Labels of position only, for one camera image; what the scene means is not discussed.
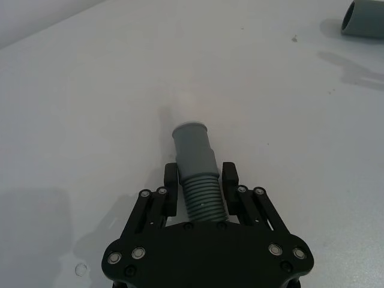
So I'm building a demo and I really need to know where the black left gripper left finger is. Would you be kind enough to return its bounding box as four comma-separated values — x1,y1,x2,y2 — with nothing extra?
119,162,182,241

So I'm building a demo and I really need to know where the grey plastic pipe piece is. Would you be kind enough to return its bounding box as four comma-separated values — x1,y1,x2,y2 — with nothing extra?
341,0,384,40

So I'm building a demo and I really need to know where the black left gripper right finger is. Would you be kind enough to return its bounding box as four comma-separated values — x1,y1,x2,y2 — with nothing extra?
221,161,296,238

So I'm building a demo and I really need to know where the grey corrugated hose with cuff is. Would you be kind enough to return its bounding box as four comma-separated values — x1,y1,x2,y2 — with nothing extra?
172,121,230,224

